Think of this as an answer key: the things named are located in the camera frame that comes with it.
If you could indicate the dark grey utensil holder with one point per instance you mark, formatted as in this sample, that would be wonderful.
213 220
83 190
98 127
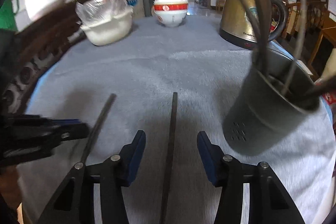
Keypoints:
261 116

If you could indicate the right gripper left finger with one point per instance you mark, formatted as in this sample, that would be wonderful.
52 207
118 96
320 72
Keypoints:
72 202

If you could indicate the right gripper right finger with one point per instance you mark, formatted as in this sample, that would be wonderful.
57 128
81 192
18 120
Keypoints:
269 201

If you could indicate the green thermos flask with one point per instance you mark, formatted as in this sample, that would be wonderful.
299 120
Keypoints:
7 16

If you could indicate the dark chopstick four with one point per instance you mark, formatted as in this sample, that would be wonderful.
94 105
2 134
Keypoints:
169 160

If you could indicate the grey tablecloth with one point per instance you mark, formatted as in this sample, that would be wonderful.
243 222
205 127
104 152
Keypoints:
143 70

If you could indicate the white pot with plastic bag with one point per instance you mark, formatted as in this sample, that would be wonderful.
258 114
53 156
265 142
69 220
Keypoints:
105 21

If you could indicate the dark chopstick five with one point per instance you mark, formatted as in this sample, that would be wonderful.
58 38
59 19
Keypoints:
97 127

